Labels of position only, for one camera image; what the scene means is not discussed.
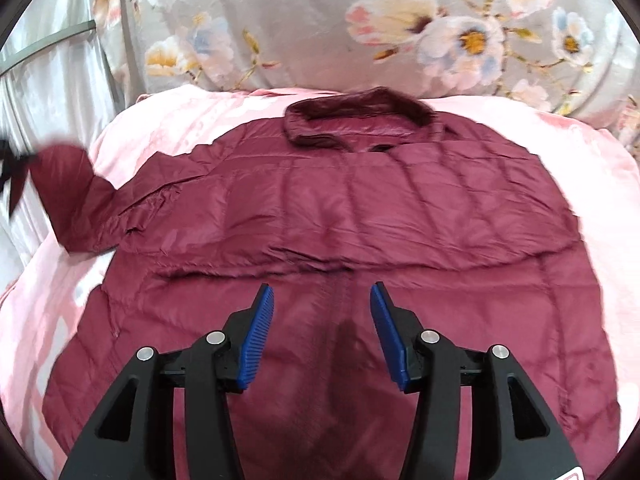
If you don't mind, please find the grey floral blanket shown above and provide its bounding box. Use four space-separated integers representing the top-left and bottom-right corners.
95 0 640 128

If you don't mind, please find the pink plush blanket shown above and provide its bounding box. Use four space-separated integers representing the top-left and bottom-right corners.
0 82 640 480

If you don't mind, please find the white satin curtain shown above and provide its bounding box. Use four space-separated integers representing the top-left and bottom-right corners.
0 0 132 273

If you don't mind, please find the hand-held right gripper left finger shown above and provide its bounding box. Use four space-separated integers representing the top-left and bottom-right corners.
59 282 276 480

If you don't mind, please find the maroon puffer jacket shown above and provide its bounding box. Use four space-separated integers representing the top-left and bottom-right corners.
30 86 627 480

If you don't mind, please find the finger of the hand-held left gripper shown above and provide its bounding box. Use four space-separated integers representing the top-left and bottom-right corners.
0 137 23 207

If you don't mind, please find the grey metal bar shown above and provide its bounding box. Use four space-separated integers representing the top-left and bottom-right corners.
0 20 97 73

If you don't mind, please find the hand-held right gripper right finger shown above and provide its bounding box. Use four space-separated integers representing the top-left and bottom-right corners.
369 282 595 480

